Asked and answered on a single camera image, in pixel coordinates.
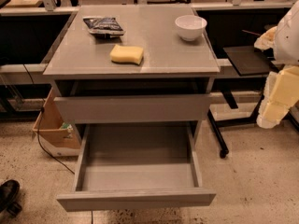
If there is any black shoe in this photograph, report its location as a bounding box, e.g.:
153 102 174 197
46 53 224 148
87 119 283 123
0 179 21 216

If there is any grey top drawer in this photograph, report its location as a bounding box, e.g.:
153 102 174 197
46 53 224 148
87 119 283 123
53 80 213 125

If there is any black rolling stand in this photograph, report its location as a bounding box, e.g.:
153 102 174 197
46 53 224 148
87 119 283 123
206 91 299 160

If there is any cardboard box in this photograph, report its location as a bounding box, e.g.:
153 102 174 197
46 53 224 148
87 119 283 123
33 90 80 149

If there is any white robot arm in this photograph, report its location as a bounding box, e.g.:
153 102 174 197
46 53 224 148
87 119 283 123
254 1 299 129

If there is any dark blue snack bag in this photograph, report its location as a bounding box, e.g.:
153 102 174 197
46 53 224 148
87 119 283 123
83 17 125 36

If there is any black floor cable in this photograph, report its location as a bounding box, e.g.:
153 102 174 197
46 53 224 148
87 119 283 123
23 63 76 175

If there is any grey drawer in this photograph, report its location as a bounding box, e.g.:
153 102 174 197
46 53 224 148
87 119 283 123
57 123 216 212
53 80 213 125

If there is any white bowl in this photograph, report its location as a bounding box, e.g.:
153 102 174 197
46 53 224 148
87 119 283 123
175 15 207 41

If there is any black tray table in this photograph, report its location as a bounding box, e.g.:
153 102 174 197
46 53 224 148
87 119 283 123
223 46 278 77

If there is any yellow sponge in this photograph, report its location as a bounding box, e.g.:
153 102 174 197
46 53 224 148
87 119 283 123
110 45 144 65

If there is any grey drawer cabinet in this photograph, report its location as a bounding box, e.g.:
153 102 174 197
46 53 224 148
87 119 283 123
45 5 220 140

